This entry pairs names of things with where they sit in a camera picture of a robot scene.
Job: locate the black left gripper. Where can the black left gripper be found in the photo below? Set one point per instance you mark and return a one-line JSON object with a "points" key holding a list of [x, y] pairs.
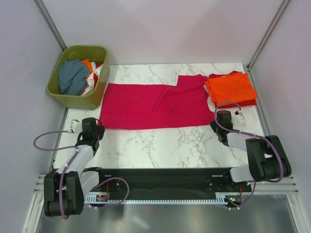
{"points": [[101, 130]]}

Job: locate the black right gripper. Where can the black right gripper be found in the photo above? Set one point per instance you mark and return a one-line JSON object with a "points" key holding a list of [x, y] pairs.
{"points": [[213, 124]]}

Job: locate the magenta t shirt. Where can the magenta t shirt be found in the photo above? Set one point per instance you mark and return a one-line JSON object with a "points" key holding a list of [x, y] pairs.
{"points": [[156, 106]]}

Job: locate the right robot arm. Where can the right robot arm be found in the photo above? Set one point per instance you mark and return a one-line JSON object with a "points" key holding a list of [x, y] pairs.
{"points": [[267, 160]]}

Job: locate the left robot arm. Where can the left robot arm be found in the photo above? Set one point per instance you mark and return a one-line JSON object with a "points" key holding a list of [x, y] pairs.
{"points": [[65, 189]]}

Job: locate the olive green plastic bin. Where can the olive green plastic bin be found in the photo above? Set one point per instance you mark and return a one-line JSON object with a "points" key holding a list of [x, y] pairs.
{"points": [[92, 100]]}

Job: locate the folded red t shirt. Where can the folded red t shirt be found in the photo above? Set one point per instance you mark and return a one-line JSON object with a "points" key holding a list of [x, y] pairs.
{"points": [[250, 103]]}

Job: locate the folded orange t shirt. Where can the folded orange t shirt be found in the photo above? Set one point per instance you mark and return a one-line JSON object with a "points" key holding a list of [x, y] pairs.
{"points": [[230, 88]]}

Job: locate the white orange t shirt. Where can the white orange t shirt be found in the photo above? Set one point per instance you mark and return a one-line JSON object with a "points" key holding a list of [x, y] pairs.
{"points": [[92, 78]]}

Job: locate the grey blue t shirt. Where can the grey blue t shirt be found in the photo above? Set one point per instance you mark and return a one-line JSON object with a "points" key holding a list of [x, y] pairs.
{"points": [[72, 77]]}

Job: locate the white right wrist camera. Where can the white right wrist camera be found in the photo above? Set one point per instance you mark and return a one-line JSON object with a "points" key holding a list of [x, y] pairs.
{"points": [[239, 116]]}

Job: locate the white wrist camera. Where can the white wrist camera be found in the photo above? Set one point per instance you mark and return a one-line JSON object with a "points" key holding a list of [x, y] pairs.
{"points": [[75, 126], [239, 116]]}

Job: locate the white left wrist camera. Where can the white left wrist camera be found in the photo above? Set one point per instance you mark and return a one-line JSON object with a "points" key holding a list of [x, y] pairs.
{"points": [[75, 126]]}

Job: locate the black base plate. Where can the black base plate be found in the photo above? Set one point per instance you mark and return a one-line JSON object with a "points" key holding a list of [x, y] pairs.
{"points": [[167, 184]]}

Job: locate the white slotted cable duct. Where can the white slotted cable duct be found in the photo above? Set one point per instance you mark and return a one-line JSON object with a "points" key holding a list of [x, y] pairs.
{"points": [[97, 199]]}

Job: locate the left aluminium frame post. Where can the left aluminium frame post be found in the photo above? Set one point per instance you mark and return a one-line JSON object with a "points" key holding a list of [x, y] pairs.
{"points": [[50, 23]]}

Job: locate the aluminium frame post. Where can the aluminium frame post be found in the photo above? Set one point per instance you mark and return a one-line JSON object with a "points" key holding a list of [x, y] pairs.
{"points": [[268, 33], [50, 23]]}

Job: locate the aluminium rail profile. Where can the aluminium rail profile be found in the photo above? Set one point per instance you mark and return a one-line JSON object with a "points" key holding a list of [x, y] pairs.
{"points": [[286, 187]]}

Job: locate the right aluminium frame post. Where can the right aluminium frame post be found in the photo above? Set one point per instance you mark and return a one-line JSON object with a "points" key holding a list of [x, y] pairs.
{"points": [[268, 33]]}

